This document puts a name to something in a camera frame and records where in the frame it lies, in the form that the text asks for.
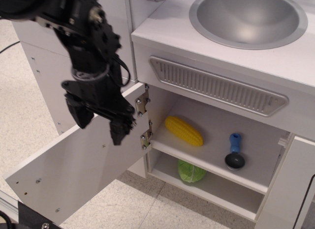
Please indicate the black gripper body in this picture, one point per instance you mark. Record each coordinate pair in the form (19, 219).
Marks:
(103, 98)

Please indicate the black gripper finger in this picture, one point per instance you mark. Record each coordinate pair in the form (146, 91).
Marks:
(119, 128)
(78, 110)

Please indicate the white cabinet door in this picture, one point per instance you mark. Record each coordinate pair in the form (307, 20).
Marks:
(65, 174)

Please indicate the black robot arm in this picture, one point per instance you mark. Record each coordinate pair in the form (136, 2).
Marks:
(82, 28)

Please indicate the white toy kitchen cabinet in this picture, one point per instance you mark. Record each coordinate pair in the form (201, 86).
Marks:
(276, 187)

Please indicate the lower metal door hinge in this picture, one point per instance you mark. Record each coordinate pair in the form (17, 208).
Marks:
(146, 136)

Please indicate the metal door hinge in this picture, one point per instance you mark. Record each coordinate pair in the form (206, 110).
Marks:
(146, 136)
(142, 101)

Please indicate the upper metal door hinge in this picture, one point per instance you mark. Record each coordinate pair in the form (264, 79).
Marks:
(142, 101)

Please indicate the yellow toy corn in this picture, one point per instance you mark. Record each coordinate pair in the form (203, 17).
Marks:
(183, 130)

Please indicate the grey vent panel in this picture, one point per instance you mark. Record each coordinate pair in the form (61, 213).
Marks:
(238, 94)

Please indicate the green toy cabbage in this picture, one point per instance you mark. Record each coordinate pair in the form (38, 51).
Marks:
(190, 173)

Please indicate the silver sink bowl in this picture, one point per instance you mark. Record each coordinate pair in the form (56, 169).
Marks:
(249, 24)

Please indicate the aluminium extrusion rail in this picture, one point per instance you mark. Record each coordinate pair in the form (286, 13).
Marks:
(9, 206)

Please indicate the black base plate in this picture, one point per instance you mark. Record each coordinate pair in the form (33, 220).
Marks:
(30, 219)

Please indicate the blue handled toy ladle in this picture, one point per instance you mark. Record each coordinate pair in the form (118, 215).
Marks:
(234, 160)

